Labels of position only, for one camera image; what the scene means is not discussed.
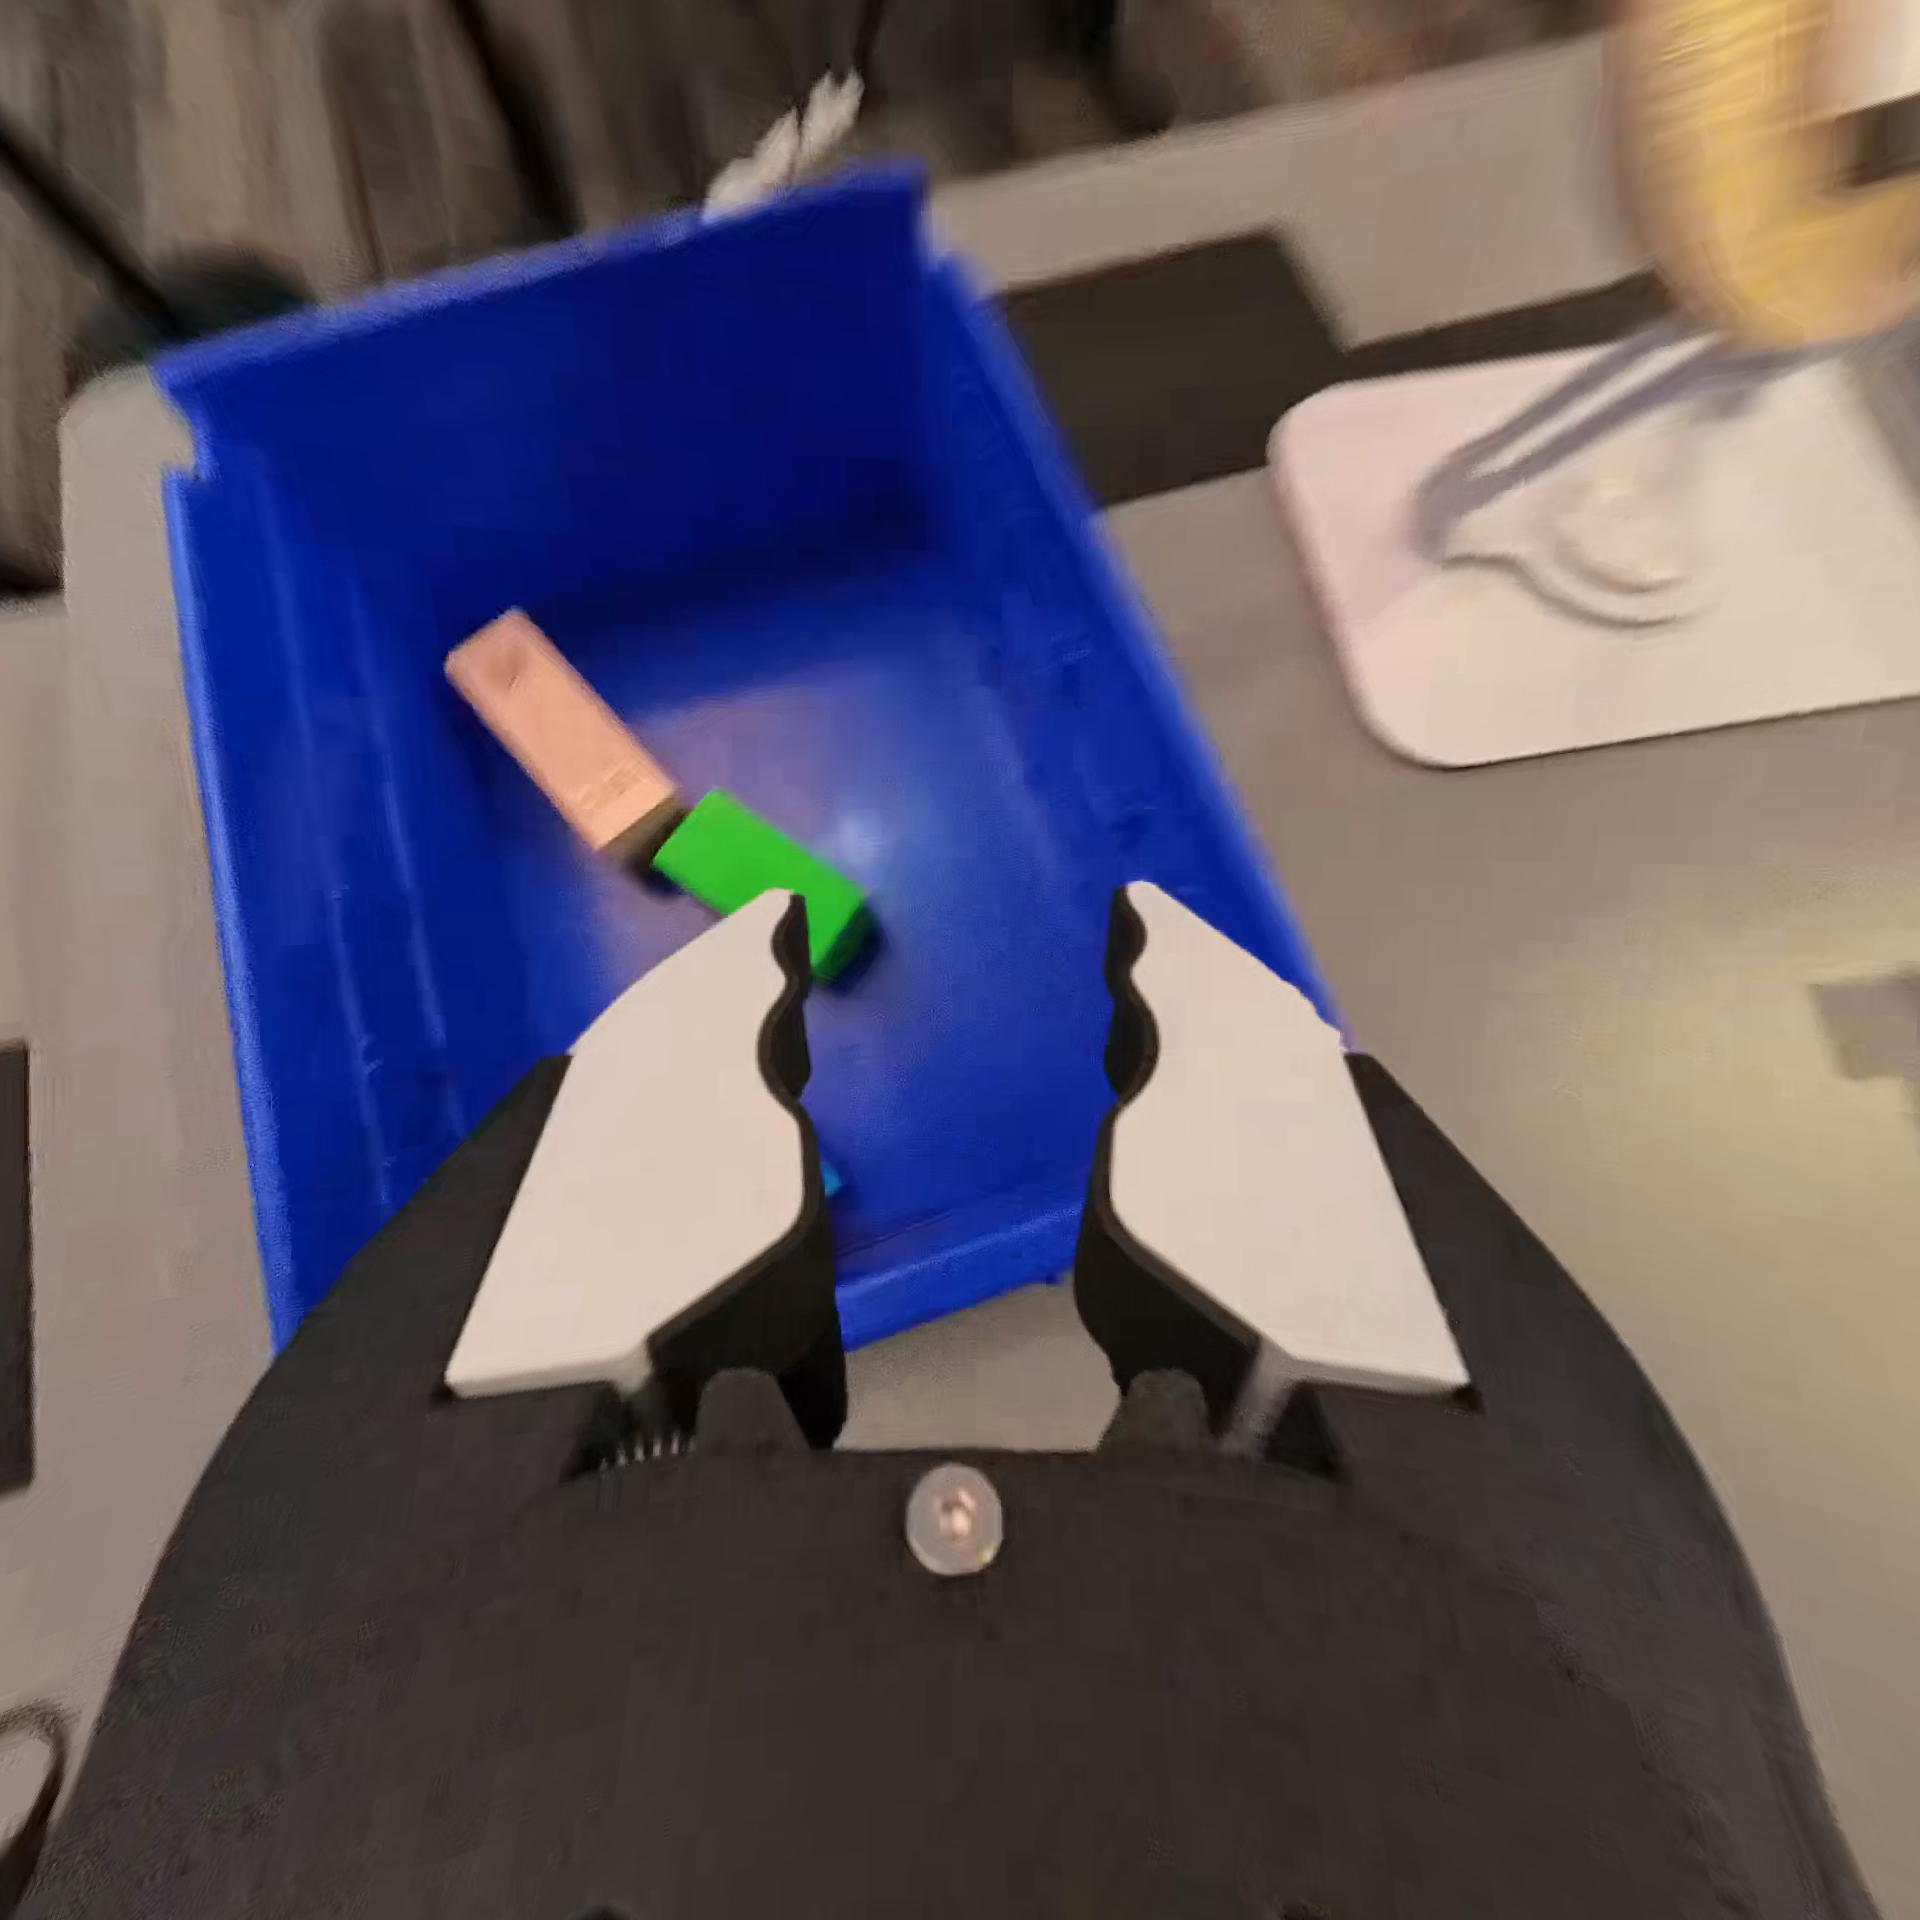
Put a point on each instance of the natural wooden arch block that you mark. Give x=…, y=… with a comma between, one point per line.
x=550, y=720

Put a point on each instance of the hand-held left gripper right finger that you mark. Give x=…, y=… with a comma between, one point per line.
x=1277, y=1183

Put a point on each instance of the green wooden block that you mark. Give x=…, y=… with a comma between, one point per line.
x=737, y=855

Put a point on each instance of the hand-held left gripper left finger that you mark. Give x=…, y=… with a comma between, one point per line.
x=632, y=1170

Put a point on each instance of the blue wooden block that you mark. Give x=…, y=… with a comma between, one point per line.
x=833, y=1180

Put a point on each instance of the blue plastic bin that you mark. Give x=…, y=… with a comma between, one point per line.
x=600, y=451

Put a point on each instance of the white document stand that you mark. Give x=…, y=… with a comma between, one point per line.
x=1649, y=677

